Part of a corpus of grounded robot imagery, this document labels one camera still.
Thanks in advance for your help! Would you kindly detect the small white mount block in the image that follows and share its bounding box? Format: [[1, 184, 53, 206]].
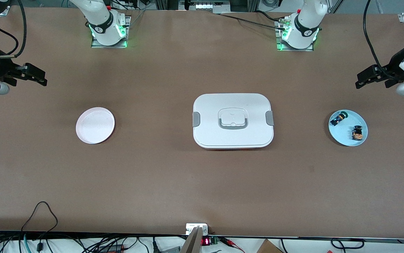
[[186, 223, 209, 236]]

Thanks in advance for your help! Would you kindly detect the black cable to base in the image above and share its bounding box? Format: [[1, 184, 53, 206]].
[[219, 12, 287, 30]]

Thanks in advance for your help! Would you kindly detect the white electronics box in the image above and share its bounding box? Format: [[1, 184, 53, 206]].
[[179, 0, 231, 12]]

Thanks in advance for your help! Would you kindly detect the pink round plate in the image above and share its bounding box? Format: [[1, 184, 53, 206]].
[[76, 107, 115, 144]]

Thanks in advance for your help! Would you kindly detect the black oval cable loop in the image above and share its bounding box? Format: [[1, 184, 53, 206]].
[[330, 238, 365, 250]]

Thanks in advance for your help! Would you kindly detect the black looped cable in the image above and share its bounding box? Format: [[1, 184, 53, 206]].
[[21, 201, 59, 243]]

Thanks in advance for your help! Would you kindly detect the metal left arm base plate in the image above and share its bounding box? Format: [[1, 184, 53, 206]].
[[276, 18, 314, 52]]

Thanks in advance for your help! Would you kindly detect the grey aluminium profile bar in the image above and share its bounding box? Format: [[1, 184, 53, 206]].
[[181, 227, 203, 253]]

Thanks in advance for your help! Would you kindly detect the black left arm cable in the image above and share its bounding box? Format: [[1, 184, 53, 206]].
[[363, 0, 387, 71]]

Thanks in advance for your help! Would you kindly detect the white lidded storage container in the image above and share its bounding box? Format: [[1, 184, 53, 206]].
[[192, 93, 274, 150]]

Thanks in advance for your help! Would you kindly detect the light blue round plate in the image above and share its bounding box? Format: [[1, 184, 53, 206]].
[[328, 110, 368, 147]]

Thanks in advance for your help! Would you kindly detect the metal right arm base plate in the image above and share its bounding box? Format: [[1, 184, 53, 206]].
[[91, 16, 131, 48]]

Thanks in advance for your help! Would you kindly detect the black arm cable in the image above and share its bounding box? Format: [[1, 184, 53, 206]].
[[0, 0, 27, 58], [363, 0, 387, 71]]

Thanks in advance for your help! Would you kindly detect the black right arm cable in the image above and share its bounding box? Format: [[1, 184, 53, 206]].
[[0, 0, 27, 58]]

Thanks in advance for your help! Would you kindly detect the brown cardboard piece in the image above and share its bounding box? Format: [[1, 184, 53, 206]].
[[256, 239, 283, 253]]

